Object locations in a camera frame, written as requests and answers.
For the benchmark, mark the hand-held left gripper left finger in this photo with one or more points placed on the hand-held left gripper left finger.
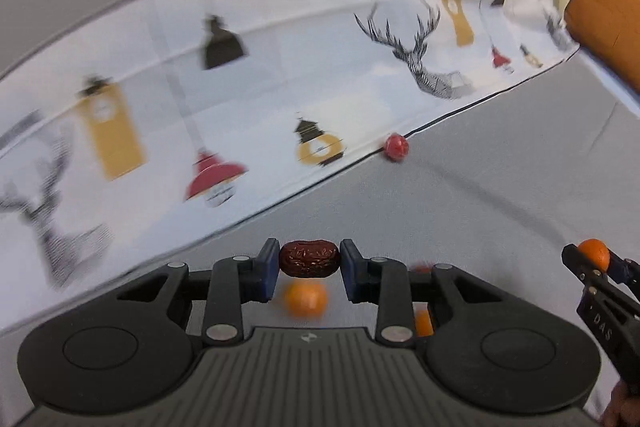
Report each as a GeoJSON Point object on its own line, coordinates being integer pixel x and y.
{"type": "Point", "coordinates": [270, 271]}

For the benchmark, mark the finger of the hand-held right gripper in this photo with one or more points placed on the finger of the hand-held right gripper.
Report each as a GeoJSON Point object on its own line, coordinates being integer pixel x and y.
{"type": "Point", "coordinates": [572, 258]}
{"type": "Point", "coordinates": [622, 274]}

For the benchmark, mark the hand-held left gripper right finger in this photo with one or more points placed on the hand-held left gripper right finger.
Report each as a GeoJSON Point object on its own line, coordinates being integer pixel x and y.
{"type": "Point", "coordinates": [350, 272]}

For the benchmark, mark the small orange mandarin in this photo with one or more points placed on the small orange mandarin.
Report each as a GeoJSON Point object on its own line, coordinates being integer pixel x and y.
{"type": "Point", "coordinates": [306, 300]}
{"type": "Point", "coordinates": [593, 253]}
{"type": "Point", "coordinates": [423, 323]}

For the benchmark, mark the dark red dried date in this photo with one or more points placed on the dark red dried date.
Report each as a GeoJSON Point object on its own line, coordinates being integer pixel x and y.
{"type": "Point", "coordinates": [310, 259]}

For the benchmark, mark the person's right hand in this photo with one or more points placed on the person's right hand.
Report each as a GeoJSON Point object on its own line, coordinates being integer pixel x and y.
{"type": "Point", "coordinates": [622, 407]}

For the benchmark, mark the grey printed bedsheet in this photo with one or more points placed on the grey printed bedsheet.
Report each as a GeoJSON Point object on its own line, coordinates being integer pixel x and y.
{"type": "Point", "coordinates": [450, 207]}

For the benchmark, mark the orange pillow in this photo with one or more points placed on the orange pillow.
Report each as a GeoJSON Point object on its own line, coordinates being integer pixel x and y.
{"type": "Point", "coordinates": [607, 22]}

